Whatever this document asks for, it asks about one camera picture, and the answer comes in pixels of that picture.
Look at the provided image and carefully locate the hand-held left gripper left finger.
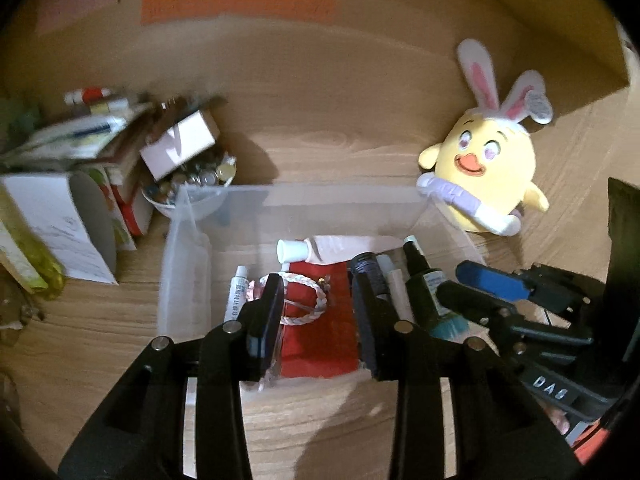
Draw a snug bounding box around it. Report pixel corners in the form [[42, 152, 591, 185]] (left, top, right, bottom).
[[59, 273, 286, 480]]

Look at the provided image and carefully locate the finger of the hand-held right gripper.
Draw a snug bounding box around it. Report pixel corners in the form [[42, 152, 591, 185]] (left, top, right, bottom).
[[456, 260, 592, 311], [437, 280, 594, 361]]

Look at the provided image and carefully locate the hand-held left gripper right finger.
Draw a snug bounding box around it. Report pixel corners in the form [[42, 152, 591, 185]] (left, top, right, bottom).
[[351, 275, 583, 480]]

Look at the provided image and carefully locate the dark green spray bottle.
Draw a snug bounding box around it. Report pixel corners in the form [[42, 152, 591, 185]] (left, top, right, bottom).
[[402, 235, 455, 332]]

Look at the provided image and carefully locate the red envelope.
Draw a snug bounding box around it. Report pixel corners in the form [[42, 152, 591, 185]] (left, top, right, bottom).
[[277, 259, 364, 380]]

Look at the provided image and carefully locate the white rope bracelet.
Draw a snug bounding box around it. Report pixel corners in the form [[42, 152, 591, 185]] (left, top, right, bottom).
[[260, 271, 332, 327]]

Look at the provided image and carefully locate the purple capped bottle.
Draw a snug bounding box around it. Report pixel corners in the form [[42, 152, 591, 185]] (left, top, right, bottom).
[[348, 251, 393, 311]]

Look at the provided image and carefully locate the clear plastic storage box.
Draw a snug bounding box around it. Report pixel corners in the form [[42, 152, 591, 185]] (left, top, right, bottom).
[[157, 182, 488, 392]]

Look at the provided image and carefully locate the small white tube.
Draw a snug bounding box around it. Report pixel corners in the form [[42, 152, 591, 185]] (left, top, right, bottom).
[[223, 266, 250, 324]]

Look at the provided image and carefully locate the white lip balm stick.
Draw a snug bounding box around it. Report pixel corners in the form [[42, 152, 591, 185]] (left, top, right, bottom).
[[375, 253, 397, 291]]

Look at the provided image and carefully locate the pink tube with white cap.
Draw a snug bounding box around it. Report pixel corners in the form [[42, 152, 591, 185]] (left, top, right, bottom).
[[276, 234, 401, 265]]

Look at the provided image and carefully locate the yellow chick plush toy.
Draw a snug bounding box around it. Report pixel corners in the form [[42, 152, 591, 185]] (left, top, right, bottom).
[[416, 37, 555, 237]]

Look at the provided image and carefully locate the bowl of small trinkets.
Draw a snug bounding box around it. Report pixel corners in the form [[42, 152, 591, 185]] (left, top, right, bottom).
[[141, 152, 237, 220]]

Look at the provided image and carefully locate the red cloth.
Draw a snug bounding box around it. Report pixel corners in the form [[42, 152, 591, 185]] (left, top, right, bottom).
[[572, 410, 621, 467]]

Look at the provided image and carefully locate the fruit print carton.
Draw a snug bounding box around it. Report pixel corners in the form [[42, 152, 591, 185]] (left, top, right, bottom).
[[102, 160, 154, 252]]

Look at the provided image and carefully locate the small white box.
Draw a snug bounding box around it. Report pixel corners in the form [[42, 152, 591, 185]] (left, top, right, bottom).
[[139, 110, 221, 182]]

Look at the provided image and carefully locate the large white carton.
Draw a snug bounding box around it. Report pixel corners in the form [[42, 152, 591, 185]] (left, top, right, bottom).
[[0, 171, 119, 286]]

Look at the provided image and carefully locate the yellow-green bottle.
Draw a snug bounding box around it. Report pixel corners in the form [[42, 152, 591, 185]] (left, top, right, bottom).
[[0, 195, 67, 297]]

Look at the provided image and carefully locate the red and white tube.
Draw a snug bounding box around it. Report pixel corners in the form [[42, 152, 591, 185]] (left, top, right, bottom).
[[65, 87, 120, 107]]

